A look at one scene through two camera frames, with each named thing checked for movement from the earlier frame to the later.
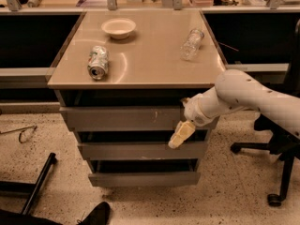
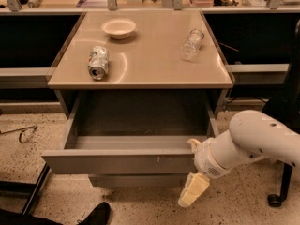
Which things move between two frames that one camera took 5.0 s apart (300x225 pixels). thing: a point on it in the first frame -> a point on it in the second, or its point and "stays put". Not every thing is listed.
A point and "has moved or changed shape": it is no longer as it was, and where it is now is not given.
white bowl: (119, 28) stays put
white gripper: (194, 112) -> (207, 158)
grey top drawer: (129, 118) has moved or changed shape
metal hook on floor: (35, 128) stays put
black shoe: (99, 216) stays put
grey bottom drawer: (144, 179) stays put
